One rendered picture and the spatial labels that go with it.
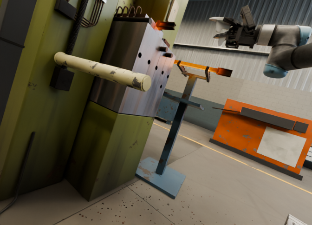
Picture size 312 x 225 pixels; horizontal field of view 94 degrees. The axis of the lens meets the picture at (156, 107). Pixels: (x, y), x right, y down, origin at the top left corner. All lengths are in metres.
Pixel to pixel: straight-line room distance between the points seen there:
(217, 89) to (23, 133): 8.29
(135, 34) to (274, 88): 8.14
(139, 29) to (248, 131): 3.81
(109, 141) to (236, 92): 8.00
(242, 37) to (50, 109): 0.87
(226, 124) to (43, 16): 4.04
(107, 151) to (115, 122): 0.15
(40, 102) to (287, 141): 4.29
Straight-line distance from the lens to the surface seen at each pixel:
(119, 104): 0.72
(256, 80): 8.65
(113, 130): 0.75
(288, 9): 10.22
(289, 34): 0.76
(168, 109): 4.55
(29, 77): 0.73
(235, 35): 0.77
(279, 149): 4.33
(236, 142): 4.25
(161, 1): 1.39
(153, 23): 0.93
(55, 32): 0.74
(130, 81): 0.40
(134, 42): 0.78
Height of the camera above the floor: 0.59
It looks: 3 degrees down
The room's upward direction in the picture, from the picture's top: 19 degrees clockwise
